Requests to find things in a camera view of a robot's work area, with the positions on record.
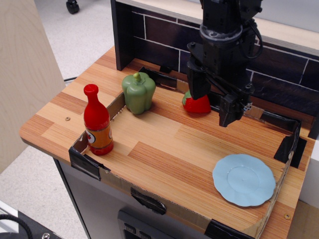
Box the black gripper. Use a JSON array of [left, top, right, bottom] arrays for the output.
[[187, 24, 255, 127]]

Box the red hot sauce bottle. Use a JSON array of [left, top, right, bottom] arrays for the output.
[[84, 84, 114, 155]]

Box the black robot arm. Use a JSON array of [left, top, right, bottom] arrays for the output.
[[187, 0, 263, 127]]

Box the cardboard fence with black tape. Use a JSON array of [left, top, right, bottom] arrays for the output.
[[73, 63, 314, 239]]

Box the red toy strawberry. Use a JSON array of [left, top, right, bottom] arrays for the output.
[[182, 91, 211, 113]]

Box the dark tile backsplash panel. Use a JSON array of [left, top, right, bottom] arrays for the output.
[[111, 0, 319, 139]]

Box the green toy bell pepper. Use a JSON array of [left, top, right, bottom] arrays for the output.
[[122, 72, 156, 115]]

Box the light blue plastic plate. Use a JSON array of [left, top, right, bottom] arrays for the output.
[[212, 154, 276, 207]]

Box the grey cabinet under table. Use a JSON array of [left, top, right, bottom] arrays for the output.
[[55, 160, 206, 239]]

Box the black caster wheel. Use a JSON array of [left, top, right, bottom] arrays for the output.
[[66, 0, 80, 14]]

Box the light wooden board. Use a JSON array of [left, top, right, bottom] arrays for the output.
[[0, 0, 65, 171]]

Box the black equipment with cable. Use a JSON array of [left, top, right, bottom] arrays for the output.
[[0, 210, 61, 239]]

